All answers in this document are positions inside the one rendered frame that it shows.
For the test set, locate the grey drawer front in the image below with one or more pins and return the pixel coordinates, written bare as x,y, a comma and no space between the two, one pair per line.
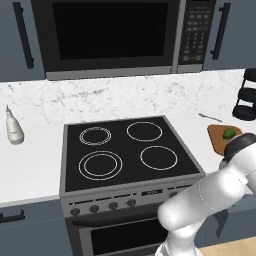
33,230

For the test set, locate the grey oven control panel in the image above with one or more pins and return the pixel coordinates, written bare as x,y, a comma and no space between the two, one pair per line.
106,200

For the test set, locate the black oven knob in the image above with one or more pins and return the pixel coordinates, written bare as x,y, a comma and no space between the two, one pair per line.
113,205
75,211
94,209
173,194
131,202

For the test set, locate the grey base cupboard door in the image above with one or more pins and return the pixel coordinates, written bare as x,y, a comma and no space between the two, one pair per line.
243,220

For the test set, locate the wooden cutting board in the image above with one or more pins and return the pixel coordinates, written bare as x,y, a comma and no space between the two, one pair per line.
216,140

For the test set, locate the oven door with window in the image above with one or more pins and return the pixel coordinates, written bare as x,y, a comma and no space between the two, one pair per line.
116,238

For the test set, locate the green avocado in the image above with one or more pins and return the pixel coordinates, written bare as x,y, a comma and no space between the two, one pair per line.
229,133

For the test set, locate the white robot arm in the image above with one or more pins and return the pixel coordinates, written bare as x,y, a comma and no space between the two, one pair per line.
213,191

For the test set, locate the black glass hob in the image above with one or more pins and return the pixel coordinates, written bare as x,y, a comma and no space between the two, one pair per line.
128,153

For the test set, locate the black and silver microwave oven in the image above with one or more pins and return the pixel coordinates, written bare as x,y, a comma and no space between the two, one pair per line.
110,36

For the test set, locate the silver knife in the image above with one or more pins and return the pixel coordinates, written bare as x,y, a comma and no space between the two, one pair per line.
210,117

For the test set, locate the white squeeze bottle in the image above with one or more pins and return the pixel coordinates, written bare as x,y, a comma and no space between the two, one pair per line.
14,130

